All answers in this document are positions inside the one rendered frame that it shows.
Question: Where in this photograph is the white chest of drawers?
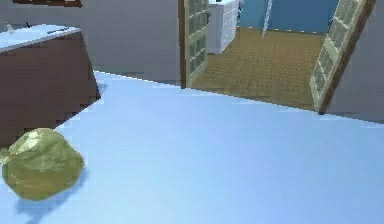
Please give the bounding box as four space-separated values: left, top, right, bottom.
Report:
206 0 241 55

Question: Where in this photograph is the brown framed wall picture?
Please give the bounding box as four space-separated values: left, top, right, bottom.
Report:
12 0 83 8

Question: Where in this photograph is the glass paned room door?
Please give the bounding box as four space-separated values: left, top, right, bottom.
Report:
309 0 370 112
183 0 210 89

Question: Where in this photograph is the green garbage bag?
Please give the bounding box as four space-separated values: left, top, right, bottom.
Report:
0 127 85 202

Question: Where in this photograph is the brown cabinet with pale top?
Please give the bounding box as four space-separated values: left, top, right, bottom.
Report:
0 23 102 148

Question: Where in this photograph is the white leaning pole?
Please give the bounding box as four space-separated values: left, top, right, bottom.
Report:
261 0 274 38

